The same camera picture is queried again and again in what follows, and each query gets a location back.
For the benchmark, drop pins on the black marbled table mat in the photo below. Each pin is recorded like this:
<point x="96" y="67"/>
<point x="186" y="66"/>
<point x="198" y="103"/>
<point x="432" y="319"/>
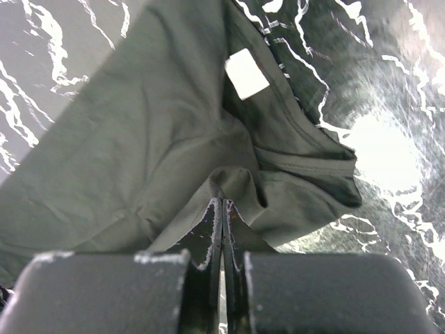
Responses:
<point x="371" y="72"/>

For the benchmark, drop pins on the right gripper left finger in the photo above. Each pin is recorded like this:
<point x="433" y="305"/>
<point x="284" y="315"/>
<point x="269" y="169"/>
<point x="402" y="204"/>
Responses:
<point x="175" y="291"/>

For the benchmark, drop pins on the black t shirt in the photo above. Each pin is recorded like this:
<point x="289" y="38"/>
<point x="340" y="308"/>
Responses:
<point x="191" y="107"/>

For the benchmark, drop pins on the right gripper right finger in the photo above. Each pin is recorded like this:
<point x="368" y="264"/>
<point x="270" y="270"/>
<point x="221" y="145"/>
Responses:
<point x="270" y="292"/>

